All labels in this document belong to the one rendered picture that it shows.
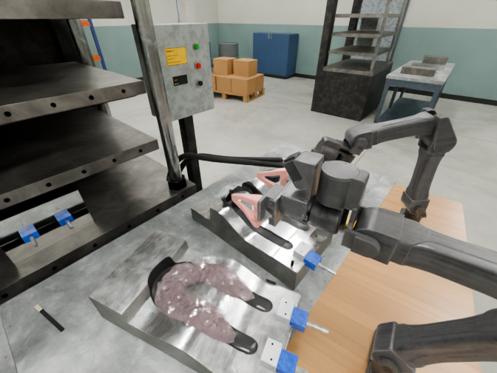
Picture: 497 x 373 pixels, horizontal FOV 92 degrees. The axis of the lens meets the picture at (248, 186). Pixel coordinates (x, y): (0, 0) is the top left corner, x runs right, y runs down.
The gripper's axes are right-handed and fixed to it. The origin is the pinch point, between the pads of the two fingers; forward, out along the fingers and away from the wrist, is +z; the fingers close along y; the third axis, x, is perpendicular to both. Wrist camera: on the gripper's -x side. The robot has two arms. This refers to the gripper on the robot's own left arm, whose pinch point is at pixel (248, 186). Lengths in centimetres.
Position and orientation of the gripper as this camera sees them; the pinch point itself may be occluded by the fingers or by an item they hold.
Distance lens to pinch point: 51.8
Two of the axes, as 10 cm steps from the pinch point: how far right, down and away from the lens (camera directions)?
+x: 0.1, 8.2, 5.7
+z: -8.4, -3.0, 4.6
